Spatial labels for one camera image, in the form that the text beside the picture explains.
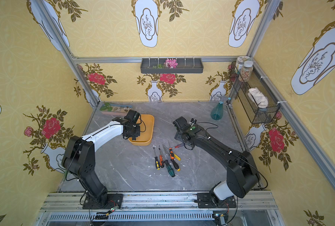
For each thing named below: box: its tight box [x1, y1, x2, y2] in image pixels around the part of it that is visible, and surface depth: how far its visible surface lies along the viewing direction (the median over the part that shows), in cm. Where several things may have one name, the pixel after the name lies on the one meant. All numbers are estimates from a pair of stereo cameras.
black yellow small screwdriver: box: [153, 146, 161, 170], surface depth 87 cm
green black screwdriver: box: [163, 159, 176, 178], surface depth 85 cm
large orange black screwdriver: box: [168, 147, 181, 172], surface depth 89 cm
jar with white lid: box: [238, 60, 254, 82], surface depth 81 cm
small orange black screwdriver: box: [158, 145, 165, 168], surface depth 87 cm
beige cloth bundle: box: [247, 87, 269, 108], surface depth 70 cm
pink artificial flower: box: [163, 58, 179, 69], surface depth 90 cm
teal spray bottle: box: [210, 96, 228, 121], surface depth 109 cm
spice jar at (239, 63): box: [235, 55, 252, 75], surface depth 88 cm
